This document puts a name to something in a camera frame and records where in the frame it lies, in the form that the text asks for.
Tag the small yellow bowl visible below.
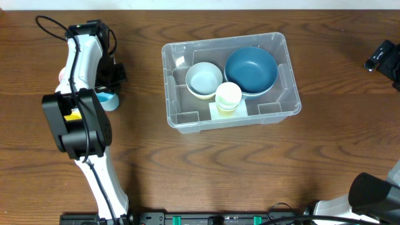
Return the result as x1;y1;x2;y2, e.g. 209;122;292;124
194;93;215;99

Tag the light blue cup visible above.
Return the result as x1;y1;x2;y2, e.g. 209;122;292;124
96;91;119;111

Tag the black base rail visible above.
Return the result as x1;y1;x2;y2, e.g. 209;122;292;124
59;211;373;225

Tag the green cup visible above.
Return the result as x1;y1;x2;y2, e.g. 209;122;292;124
216;102;240;111

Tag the yellow cup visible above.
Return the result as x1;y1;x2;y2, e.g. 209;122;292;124
216;105;238;118
64;108;82;121

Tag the large dark blue bowl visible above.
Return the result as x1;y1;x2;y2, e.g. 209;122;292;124
224;47;278;98

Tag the small light grey bowl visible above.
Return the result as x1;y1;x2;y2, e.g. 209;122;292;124
186;62;223;94

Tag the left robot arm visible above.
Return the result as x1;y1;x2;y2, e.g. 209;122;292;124
42;19;133;224

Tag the cream white cup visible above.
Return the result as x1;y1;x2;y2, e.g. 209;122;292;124
215;82;242;105

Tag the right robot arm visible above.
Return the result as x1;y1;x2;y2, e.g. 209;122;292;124
304;40;399;224

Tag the clear plastic storage container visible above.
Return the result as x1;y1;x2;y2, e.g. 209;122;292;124
162;32;302;134

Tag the pink cup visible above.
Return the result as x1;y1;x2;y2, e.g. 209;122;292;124
58;67;66;82

